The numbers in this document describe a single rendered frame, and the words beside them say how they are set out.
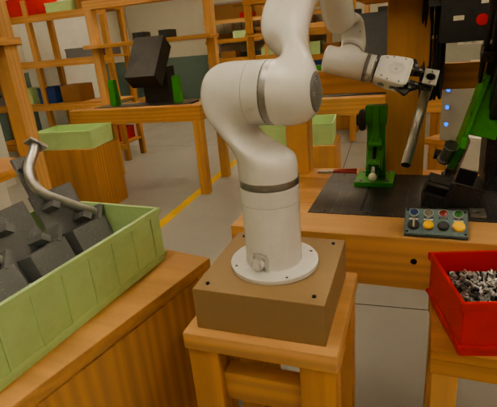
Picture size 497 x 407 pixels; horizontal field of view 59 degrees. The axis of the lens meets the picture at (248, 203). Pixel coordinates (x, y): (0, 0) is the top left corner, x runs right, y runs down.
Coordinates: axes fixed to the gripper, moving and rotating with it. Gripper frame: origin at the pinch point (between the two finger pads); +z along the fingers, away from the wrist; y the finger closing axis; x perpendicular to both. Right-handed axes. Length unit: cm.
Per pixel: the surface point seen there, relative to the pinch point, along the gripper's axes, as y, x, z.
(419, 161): -4.9, 38.6, 7.6
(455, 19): 22.5, -2.3, 2.7
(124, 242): -77, -5, -63
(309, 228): -54, 4, -18
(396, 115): 5.4, 28.8, -5.2
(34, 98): 117, 374, -497
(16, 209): -79, -11, -94
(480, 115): -11.3, -5.5, 15.6
